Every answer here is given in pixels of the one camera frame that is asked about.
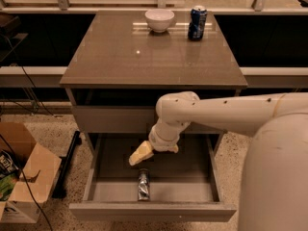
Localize silver redbull can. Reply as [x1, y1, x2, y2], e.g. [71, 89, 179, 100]
[138, 168, 150, 201]

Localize black snack bag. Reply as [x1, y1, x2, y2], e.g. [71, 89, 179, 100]
[0, 150, 18, 179]

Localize white ceramic bowl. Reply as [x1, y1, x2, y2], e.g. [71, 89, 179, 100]
[144, 9, 175, 33]

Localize grey drawer cabinet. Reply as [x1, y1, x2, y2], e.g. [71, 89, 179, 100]
[59, 10, 248, 223]

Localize closed grey upper drawer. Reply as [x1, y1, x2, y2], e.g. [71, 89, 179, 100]
[70, 105, 236, 135]

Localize dark side table left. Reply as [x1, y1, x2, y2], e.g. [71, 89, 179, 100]
[0, 12, 28, 63]

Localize black cable left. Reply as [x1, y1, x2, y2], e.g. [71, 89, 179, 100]
[0, 36, 56, 231]

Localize open cardboard box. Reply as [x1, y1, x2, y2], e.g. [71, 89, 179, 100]
[0, 122, 61, 223]

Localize open grey middle drawer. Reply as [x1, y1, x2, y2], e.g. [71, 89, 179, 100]
[69, 134, 236, 222]

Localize metal window railing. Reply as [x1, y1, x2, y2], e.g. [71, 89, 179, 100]
[0, 0, 308, 15]

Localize green snack bag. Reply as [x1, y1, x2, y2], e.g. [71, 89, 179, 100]
[0, 173, 18, 201]

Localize black bar on floor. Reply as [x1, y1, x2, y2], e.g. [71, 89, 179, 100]
[52, 131, 82, 199]

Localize blue soda can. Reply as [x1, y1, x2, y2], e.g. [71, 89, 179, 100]
[188, 6, 208, 40]

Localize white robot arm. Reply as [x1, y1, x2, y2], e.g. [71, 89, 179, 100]
[129, 91, 308, 231]

